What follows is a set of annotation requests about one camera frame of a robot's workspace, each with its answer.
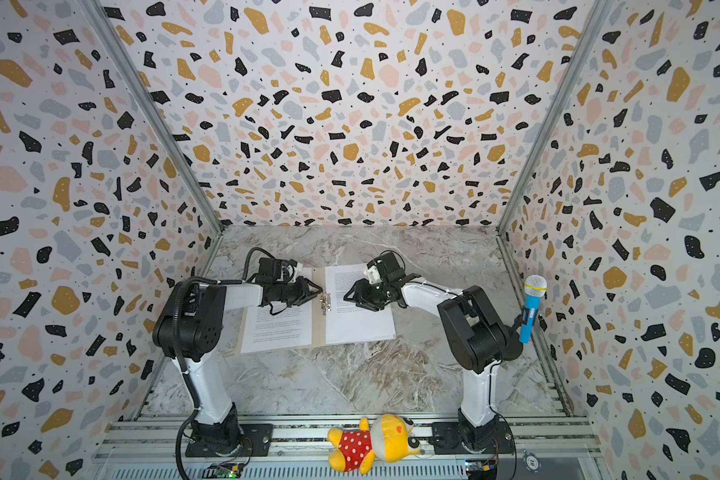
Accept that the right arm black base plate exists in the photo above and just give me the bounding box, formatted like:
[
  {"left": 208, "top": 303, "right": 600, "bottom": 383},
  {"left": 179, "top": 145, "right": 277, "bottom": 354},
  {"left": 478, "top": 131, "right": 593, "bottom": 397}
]
[{"left": 430, "top": 419, "right": 515, "bottom": 455}]

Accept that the right circuit board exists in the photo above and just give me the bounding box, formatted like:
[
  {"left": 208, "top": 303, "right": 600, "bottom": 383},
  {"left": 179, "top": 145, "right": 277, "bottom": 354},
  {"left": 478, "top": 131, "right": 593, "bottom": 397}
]
[{"left": 465, "top": 460, "right": 498, "bottom": 480}]

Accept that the round white blue badge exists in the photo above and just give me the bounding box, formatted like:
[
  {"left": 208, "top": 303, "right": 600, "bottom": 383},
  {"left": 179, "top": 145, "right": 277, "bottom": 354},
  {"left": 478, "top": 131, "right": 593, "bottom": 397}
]
[{"left": 523, "top": 452, "right": 541, "bottom": 473}]

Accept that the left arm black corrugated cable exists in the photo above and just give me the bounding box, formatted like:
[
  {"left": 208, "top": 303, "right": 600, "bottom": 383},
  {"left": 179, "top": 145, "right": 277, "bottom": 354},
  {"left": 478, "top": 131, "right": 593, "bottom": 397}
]
[{"left": 155, "top": 246, "right": 277, "bottom": 480}]

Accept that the silver folder clip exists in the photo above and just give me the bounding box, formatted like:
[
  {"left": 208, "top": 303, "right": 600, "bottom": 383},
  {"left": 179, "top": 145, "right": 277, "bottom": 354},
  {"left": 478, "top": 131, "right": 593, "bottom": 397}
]
[{"left": 320, "top": 292, "right": 331, "bottom": 316}]

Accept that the aluminium rail frame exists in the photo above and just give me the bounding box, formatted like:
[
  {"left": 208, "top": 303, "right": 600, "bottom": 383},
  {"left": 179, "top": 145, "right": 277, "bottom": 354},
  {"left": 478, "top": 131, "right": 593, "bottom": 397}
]
[{"left": 89, "top": 414, "right": 610, "bottom": 479}]

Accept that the text printed paper sheet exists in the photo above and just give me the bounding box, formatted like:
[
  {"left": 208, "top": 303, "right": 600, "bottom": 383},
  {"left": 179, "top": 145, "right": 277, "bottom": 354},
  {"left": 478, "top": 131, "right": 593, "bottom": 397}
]
[{"left": 237, "top": 300, "right": 313, "bottom": 355}]

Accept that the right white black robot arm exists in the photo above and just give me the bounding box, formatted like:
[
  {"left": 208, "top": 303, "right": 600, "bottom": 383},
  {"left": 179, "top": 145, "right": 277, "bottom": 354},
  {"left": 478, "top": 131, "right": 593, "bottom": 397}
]
[{"left": 343, "top": 250, "right": 511, "bottom": 428}]

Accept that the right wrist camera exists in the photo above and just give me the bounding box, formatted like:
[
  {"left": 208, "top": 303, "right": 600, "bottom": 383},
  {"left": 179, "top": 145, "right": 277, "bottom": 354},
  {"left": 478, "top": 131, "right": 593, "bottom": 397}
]
[{"left": 364, "top": 265, "right": 382, "bottom": 285}]

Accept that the blue toy microphone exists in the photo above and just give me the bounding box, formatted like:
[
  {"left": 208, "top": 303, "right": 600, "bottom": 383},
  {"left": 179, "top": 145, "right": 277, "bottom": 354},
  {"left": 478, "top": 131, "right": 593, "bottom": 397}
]
[{"left": 519, "top": 274, "right": 547, "bottom": 344}]

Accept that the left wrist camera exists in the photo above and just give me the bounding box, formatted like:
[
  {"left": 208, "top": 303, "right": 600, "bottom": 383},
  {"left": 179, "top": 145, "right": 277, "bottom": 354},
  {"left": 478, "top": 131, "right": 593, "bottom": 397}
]
[{"left": 255, "top": 257, "right": 298, "bottom": 284}]

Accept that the yellow plush toy red dress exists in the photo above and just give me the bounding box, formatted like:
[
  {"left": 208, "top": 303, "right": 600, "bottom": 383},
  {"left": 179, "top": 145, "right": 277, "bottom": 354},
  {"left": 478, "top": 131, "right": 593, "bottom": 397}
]
[{"left": 327, "top": 414, "right": 421, "bottom": 475}]

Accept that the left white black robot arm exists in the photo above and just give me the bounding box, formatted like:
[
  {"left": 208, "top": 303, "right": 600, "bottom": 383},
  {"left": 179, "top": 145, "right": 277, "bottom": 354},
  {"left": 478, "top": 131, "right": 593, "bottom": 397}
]
[{"left": 152, "top": 255, "right": 323, "bottom": 428}]

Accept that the beige manila folder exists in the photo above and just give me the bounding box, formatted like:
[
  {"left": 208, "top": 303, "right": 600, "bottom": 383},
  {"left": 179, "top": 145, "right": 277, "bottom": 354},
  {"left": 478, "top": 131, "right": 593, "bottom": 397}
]
[{"left": 301, "top": 267, "right": 328, "bottom": 348}]

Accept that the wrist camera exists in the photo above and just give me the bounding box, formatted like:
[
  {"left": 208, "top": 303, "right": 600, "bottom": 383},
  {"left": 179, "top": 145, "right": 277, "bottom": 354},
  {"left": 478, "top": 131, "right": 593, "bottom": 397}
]
[
  {"left": 255, "top": 257, "right": 298, "bottom": 284},
  {"left": 364, "top": 265, "right": 382, "bottom": 285}
]

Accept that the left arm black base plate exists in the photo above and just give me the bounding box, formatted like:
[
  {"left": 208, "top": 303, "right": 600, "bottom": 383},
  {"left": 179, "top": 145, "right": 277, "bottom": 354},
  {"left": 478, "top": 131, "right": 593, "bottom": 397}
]
[{"left": 184, "top": 423, "right": 274, "bottom": 460}]

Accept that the left green circuit board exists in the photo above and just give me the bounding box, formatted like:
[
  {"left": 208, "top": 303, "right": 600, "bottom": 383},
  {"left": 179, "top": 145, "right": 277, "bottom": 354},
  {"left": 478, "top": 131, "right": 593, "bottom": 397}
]
[{"left": 201, "top": 463, "right": 244, "bottom": 480}]

